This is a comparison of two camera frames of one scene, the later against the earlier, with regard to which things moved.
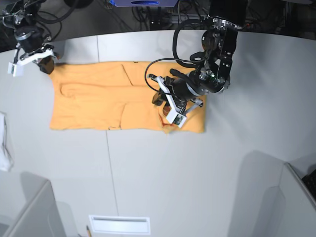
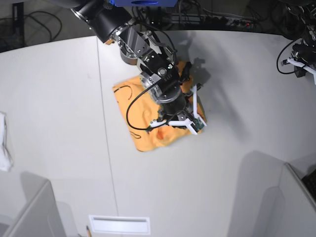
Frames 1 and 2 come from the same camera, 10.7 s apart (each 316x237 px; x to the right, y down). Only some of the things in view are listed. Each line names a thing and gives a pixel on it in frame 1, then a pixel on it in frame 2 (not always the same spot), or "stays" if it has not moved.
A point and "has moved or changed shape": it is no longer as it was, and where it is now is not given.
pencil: [88, 232] stays
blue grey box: [144, 3] stays
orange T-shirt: [118, 95] has moved or changed shape
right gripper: [181, 92] → [306, 54]
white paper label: [102, 224] stays
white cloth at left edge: [6, 164] stays
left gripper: [31, 39] → [167, 108]
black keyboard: [309, 181] stays
